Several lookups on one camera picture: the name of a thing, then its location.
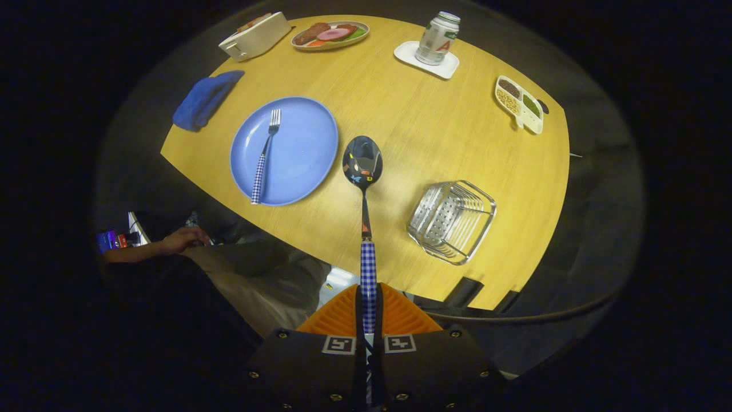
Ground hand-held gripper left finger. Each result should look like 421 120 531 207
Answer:
240 284 367 412

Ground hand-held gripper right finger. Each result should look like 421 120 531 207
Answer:
373 283 505 412

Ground fork with checked handle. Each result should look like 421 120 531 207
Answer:
250 109 282 205

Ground spoon with checked handle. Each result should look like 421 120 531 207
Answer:
342 135 384 408

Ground person's khaki trousers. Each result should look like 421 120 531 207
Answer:
183 240 332 338

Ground white flat device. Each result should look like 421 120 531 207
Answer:
129 212 150 245

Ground blue plate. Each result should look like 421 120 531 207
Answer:
230 96 339 207

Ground lit purple screen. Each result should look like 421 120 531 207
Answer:
96 230 129 253

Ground white divided seasoning dish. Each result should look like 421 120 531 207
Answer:
495 75 544 136

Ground blue cloth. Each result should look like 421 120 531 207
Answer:
172 70 245 132

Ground white square coaster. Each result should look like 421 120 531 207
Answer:
394 40 460 80

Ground green-rimmed food plate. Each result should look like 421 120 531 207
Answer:
291 21 371 52

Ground small drink bottle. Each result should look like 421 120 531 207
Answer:
415 11 461 65

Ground white toaster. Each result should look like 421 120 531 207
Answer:
218 11 292 62

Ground brown meat patty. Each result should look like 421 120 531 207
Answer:
295 22 331 46

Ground toast slice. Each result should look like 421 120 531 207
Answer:
237 14 273 33

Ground black table bracket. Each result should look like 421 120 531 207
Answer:
495 290 521 314
443 277 485 308

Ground thick black cable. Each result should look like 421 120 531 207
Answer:
426 289 621 326

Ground metal wire cutlery rack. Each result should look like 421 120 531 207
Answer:
407 180 498 266

